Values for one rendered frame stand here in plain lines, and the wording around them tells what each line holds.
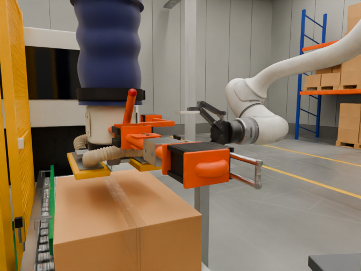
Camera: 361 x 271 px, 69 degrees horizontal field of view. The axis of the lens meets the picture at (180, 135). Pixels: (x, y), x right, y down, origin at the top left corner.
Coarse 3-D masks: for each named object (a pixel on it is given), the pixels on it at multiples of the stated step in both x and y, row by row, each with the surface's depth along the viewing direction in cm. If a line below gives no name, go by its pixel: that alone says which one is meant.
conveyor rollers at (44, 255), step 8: (56, 176) 258; (64, 176) 260; (48, 184) 238; (48, 192) 214; (48, 200) 198; (48, 208) 182; (48, 224) 158; (40, 232) 149; (48, 232) 150; (40, 240) 141; (40, 248) 133; (48, 248) 134; (40, 256) 125; (48, 256) 126; (40, 264) 119; (48, 264) 119
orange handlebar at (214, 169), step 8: (152, 120) 128; (160, 120) 118; (168, 120) 112; (128, 136) 65; (136, 136) 59; (144, 136) 59; (152, 136) 60; (160, 136) 61; (136, 144) 59; (160, 152) 47; (224, 160) 38; (200, 168) 36; (208, 168) 35; (216, 168) 36; (224, 168) 36; (200, 176) 36; (208, 176) 36; (216, 176) 36
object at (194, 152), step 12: (168, 144) 42; (180, 144) 42; (192, 144) 42; (204, 144) 42; (168, 156) 42; (180, 156) 39; (192, 156) 36; (204, 156) 36; (216, 156) 37; (228, 156) 38; (168, 168) 43; (180, 168) 39; (192, 168) 36; (180, 180) 38; (192, 180) 36; (204, 180) 37; (216, 180) 38; (228, 180) 39
